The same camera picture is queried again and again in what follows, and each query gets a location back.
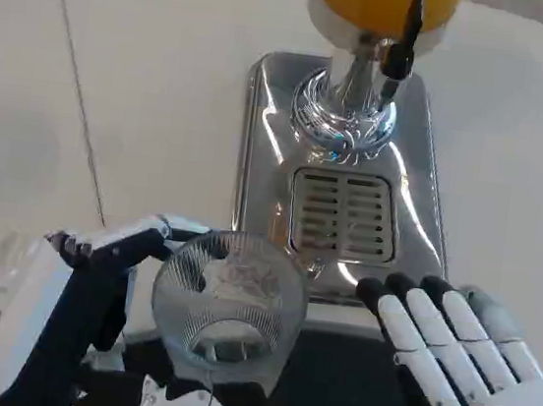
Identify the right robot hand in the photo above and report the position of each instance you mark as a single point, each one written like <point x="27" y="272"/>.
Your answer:
<point x="439" y="332"/>

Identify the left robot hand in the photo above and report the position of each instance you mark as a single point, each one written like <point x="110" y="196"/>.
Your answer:
<point x="54" y="315"/>

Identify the clear ribbed glass cup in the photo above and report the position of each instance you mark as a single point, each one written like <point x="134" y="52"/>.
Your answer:
<point x="251" y="285"/>

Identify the steel drip tray grid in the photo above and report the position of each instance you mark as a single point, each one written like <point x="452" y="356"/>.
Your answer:
<point x="344" y="217"/>

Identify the steel orange juice dispenser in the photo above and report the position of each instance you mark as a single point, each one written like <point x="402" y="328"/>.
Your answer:
<point x="266" y="163"/>

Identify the black dispenser tap lever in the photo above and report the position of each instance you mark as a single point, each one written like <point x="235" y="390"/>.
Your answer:
<point x="401" y="55"/>

